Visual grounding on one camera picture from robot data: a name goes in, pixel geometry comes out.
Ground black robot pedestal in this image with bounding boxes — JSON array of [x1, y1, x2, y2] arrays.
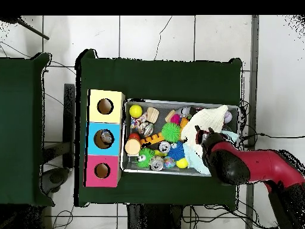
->
[[127, 203, 184, 229]]

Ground large yellow ball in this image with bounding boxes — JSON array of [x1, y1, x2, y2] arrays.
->
[[129, 104, 144, 119]]

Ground plain green spiky ball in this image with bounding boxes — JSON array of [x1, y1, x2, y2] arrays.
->
[[161, 122, 181, 143]]

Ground shallow wire mesh bin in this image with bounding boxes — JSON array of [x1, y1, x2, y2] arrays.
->
[[120, 98, 241, 178]]

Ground toy burger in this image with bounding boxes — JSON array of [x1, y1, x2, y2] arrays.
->
[[124, 138, 142, 156]]

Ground ribbed wooden piece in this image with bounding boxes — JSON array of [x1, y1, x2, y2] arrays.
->
[[145, 107, 160, 123]]

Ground dark green table cloth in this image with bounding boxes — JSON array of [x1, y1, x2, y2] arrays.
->
[[74, 48, 244, 208]]

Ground green spiky ball with eyes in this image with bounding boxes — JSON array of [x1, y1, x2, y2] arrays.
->
[[136, 147, 155, 169]]

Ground orange toy block with holes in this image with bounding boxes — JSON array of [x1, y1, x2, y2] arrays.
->
[[139, 132, 165, 147]]

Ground black tripod leg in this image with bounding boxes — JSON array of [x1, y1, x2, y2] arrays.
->
[[0, 15, 50, 41]]

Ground light blue waffle cloth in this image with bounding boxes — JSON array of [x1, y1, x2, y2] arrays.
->
[[183, 129, 239, 176]]

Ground neighbouring green covered table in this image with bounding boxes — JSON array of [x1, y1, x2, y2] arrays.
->
[[0, 52, 54, 207]]

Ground wooden box with three holes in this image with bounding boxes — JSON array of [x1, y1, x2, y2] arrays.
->
[[83, 89, 126, 188]]

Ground cream waffle cloth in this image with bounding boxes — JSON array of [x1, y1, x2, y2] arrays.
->
[[180, 104, 229, 144]]

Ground crushed clear plastic bottle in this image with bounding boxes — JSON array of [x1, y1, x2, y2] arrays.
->
[[99, 129, 114, 145]]

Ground black soda can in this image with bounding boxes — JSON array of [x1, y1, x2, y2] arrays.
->
[[158, 141, 172, 154]]

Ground blue spiky ball with eyes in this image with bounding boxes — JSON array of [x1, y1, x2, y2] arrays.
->
[[167, 141, 186, 161]]

